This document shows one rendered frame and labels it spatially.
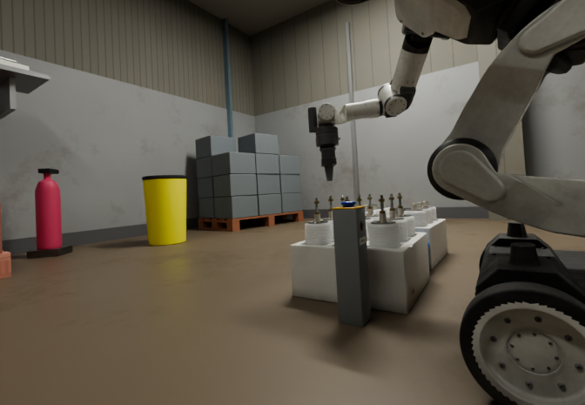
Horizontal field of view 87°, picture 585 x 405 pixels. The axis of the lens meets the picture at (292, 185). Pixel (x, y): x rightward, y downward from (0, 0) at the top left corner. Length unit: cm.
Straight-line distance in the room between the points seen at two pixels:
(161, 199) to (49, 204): 75
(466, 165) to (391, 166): 308
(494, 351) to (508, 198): 30
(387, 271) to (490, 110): 50
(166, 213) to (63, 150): 117
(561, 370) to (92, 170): 335
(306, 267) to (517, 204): 63
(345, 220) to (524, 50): 53
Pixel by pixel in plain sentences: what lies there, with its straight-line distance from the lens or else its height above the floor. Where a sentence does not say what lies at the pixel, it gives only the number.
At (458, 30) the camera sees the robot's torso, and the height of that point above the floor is 73.
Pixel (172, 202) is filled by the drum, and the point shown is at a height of 34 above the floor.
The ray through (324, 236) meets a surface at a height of 21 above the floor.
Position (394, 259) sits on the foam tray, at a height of 15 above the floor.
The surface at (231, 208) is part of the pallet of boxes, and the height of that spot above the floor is 24.
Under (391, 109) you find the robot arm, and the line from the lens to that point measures 123.
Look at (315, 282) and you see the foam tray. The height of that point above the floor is 6.
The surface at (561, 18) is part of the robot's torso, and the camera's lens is 84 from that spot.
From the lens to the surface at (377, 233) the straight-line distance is 99.
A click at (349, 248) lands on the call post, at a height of 20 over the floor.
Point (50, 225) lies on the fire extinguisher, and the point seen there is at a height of 22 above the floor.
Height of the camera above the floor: 36
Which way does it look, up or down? 1 degrees up
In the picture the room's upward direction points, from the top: 3 degrees counter-clockwise
